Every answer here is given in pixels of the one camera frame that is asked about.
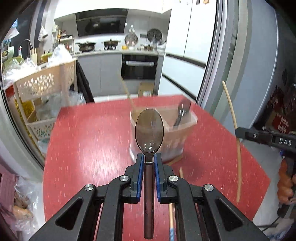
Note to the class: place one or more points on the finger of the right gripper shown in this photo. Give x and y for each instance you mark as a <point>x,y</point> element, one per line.
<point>273,139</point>

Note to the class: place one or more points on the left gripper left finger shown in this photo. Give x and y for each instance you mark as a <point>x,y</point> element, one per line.
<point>135,173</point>

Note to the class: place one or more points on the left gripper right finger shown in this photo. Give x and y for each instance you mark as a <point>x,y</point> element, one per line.
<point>165,192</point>

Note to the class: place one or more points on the dark brown spoon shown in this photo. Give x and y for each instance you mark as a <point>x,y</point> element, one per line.
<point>149,133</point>

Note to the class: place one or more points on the dark spoon in holder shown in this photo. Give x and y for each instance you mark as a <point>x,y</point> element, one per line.
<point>183,109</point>

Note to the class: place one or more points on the wooden chopstick in holder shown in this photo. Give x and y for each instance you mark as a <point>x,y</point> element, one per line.
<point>134,108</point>

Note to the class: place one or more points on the cardboard box on floor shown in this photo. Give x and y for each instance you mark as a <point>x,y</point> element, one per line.
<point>146,89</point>

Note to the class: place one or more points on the black built-in oven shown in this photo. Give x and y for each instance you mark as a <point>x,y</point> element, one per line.
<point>138,67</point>

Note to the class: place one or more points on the beige perforated storage rack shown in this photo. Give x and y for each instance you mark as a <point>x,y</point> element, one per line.
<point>49,80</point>

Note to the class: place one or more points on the white refrigerator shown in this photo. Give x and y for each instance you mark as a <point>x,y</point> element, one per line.
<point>188,46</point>

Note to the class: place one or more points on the black pot on stove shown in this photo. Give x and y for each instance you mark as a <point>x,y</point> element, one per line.
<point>111,44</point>

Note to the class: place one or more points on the black wok on stove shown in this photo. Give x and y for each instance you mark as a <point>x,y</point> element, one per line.
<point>86,47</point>

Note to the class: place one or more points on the black range hood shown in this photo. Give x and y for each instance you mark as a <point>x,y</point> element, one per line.
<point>101,21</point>

